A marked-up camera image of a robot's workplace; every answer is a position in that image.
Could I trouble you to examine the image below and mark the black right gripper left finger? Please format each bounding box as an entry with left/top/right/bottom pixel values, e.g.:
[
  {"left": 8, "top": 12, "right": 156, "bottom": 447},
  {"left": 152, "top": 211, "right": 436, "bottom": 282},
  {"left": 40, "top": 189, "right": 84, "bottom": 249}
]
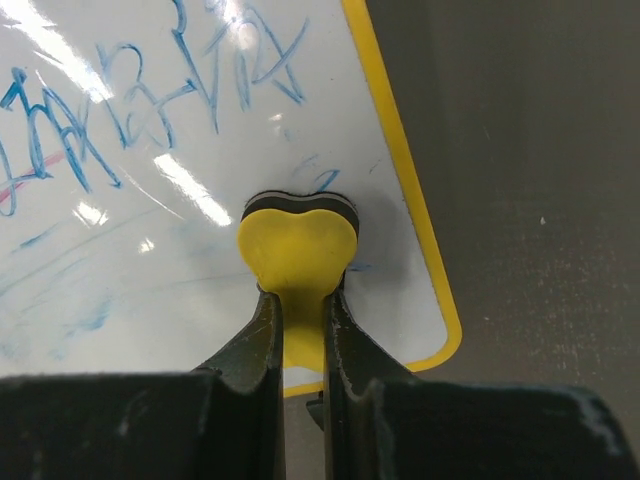
[{"left": 189, "top": 291, "right": 284, "bottom": 479}]

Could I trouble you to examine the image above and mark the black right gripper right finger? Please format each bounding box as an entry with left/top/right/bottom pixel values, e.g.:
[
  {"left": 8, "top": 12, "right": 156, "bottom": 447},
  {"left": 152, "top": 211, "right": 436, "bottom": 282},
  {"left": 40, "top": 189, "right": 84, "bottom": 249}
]
[{"left": 307, "top": 288, "right": 417, "bottom": 479}]

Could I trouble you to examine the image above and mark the yellow bone shaped eraser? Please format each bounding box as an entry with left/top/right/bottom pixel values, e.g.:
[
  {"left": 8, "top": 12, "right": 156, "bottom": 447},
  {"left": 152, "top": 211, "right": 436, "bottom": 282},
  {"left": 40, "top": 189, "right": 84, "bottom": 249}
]
[{"left": 237, "top": 190, "right": 359, "bottom": 372}]

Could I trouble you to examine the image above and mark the yellow framed whiteboard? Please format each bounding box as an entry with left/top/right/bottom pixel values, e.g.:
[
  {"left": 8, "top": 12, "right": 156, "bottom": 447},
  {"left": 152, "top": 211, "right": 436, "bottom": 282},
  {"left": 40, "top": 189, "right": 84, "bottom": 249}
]
[{"left": 1, "top": 1, "right": 462, "bottom": 377}]

